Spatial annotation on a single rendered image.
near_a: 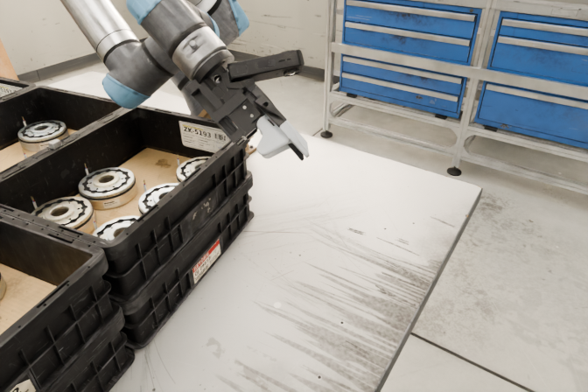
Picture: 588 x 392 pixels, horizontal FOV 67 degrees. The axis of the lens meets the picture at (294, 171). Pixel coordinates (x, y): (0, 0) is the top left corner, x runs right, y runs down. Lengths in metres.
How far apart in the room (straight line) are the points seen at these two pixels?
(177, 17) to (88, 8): 0.24
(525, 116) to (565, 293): 0.86
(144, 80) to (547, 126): 2.00
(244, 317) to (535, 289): 1.45
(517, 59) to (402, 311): 1.72
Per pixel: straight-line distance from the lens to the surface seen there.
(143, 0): 0.71
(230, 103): 0.64
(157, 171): 0.98
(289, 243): 0.95
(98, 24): 0.87
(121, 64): 0.83
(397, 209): 1.07
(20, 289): 0.79
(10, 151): 1.20
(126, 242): 0.66
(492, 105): 2.45
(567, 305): 2.05
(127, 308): 0.73
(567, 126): 2.44
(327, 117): 2.82
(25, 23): 4.27
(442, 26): 2.41
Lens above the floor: 1.33
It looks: 32 degrees down
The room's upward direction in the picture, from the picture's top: straight up
